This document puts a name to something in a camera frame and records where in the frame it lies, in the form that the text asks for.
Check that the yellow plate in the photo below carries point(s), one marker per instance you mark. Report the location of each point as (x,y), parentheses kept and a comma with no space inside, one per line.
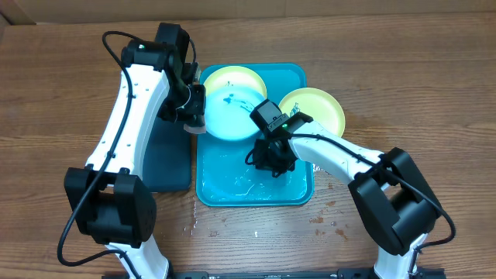
(235,76)
(318,104)

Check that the cardboard wall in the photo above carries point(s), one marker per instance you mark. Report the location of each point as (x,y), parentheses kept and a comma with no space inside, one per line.
(25,12)

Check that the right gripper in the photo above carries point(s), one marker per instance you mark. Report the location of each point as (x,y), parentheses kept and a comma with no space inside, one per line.
(263,161)

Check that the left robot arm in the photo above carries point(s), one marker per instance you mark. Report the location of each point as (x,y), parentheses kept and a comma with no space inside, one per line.
(109,199)

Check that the teal tray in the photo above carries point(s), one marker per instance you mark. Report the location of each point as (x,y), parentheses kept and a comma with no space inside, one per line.
(222,177)

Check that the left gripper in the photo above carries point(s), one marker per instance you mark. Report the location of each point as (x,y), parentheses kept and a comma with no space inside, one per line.
(198,107)

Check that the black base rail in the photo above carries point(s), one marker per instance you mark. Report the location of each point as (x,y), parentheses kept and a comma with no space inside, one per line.
(343,273)

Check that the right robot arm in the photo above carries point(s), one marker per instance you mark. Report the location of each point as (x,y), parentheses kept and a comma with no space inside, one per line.
(396,204)

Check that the light blue plate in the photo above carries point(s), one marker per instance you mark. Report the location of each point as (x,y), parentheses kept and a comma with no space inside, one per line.
(227,113)

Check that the black tray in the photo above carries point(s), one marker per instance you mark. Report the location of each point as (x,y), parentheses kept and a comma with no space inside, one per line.
(167,160)

